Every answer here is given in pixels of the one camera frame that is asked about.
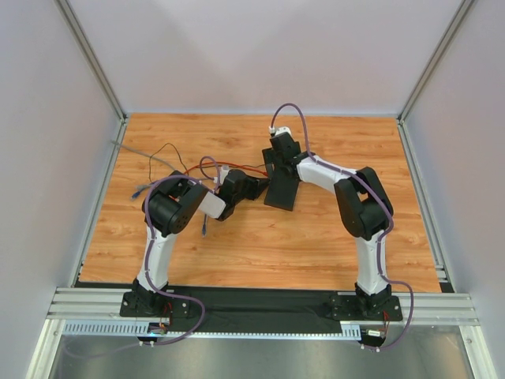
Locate black power cable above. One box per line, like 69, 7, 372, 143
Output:
148, 142, 269, 182

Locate black network switch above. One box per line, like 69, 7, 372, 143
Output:
264, 167, 300, 212

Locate blue ethernet cable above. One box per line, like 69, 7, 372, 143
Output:
129, 182, 159, 201

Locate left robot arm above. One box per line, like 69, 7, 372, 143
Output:
120, 169, 270, 318

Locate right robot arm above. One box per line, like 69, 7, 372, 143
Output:
262, 127, 394, 316

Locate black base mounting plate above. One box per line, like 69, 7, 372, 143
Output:
119, 283, 403, 334

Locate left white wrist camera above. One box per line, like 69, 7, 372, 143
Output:
214, 165, 231, 185

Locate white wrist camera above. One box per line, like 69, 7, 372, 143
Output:
268, 126, 292, 138
214, 165, 231, 185

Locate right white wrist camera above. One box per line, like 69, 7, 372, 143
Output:
268, 126, 292, 138

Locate red ethernet cable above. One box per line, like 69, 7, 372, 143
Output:
183, 159, 271, 178

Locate slotted cable duct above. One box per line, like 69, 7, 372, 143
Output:
62, 320, 386, 341

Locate front aluminium rail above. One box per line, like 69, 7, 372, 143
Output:
47, 287, 480, 326

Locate right aluminium frame post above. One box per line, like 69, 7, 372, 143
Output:
397, 0, 479, 122

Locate aluminium frame post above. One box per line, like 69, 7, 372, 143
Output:
397, 0, 479, 122
54, 0, 129, 119

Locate left aluminium frame post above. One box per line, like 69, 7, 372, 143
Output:
54, 0, 129, 119

